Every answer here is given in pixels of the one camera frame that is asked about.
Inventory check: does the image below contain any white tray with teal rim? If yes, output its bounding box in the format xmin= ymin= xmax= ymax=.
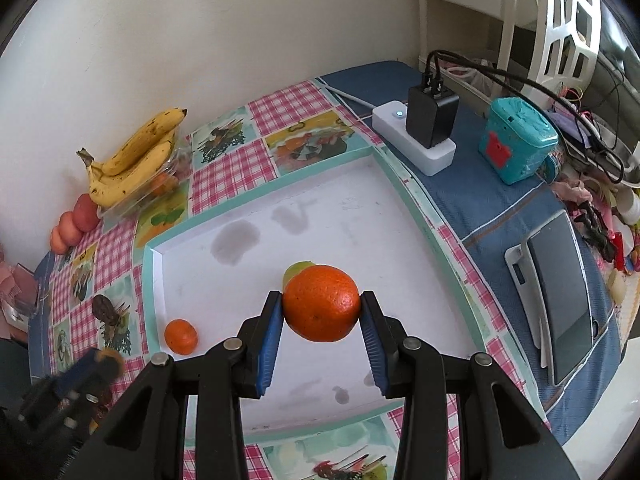
xmin=142 ymin=147 xmax=493 ymax=436

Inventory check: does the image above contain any clear plastic container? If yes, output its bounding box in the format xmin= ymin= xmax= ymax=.
xmin=97 ymin=132 xmax=193 ymax=221

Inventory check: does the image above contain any large orange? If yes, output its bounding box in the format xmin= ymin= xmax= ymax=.
xmin=282 ymin=264 xmax=362 ymax=343

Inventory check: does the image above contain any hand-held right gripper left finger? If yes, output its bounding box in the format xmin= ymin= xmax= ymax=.
xmin=65 ymin=290 xmax=287 ymax=480

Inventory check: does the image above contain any white lattice chair back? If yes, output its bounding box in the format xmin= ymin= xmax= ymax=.
xmin=532 ymin=0 xmax=602 ymax=97

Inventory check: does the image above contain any small tangerine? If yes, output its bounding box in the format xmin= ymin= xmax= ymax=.
xmin=164 ymin=319 xmax=199 ymax=356

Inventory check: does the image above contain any white plastic shelf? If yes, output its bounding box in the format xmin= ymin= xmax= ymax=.
xmin=414 ymin=0 xmax=522 ymax=77

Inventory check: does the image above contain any pink cloth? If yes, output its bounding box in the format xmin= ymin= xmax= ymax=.
xmin=550 ymin=180 xmax=593 ymax=212

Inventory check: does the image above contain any white tablet stand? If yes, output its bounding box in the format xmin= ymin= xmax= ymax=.
xmin=504 ymin=242 xmax=557 ymax=372

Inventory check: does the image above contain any yellow banana bunch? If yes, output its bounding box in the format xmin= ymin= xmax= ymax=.
xmin=76 ymin=107 xmax=188 ymax=208

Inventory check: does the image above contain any white power strip cable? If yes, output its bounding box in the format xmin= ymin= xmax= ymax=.
xmin=324 ymin=86 xmax=377 ymax=110

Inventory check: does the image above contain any white power strip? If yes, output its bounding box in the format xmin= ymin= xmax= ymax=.
xmin=371 ymin=101 xmax=457 ymax=177

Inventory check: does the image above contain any large red apple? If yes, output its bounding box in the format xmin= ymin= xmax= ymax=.
xmin=73 ymin=192 xmax=102 ymax=234

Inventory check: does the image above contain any dark tablet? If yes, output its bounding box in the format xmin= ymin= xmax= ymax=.
xmin=527 ymin=210 xmax=597 ymax=387

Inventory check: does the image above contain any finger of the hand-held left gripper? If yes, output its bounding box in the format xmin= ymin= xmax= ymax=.
xmin=20 ymin=350 xmax=126 ymax=441

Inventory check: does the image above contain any black charger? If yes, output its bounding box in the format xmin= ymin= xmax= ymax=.
xmin=406 ymin=72 xmax=461 ymax=150

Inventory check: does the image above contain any teal box with red label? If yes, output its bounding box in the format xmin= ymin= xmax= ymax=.
xmin=478 ymin=97 xmax=560 ymax=186

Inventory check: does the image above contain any pink checked printed tablecloth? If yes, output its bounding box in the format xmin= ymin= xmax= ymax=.
xmin=27 ymin=79 xmax=528 ymax=480

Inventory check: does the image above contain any clear box with pink contents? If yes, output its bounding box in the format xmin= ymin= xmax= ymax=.
xmin=0 ymin=260 xmax=42 ymax=332

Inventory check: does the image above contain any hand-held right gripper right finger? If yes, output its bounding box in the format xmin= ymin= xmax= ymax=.
xmin=359 ymin=290 xmax=583 ymax=480

